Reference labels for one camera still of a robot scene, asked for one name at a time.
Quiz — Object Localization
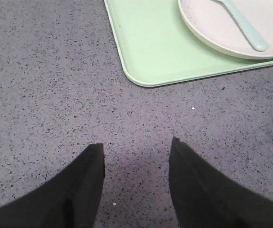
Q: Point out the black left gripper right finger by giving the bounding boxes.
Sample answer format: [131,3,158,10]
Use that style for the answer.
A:
[169,137,273,228]

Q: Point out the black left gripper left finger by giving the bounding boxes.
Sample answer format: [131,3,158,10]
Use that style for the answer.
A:
[0,143,105,228]

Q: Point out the white round plate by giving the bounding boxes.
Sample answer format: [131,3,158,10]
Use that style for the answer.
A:
[178,0,273,59]

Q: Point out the light green plastic tray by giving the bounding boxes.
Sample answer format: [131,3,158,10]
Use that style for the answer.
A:
[105,0,273,87]

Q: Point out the light blue plastic spoon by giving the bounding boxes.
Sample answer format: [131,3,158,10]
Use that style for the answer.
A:
[211,0,269,52]

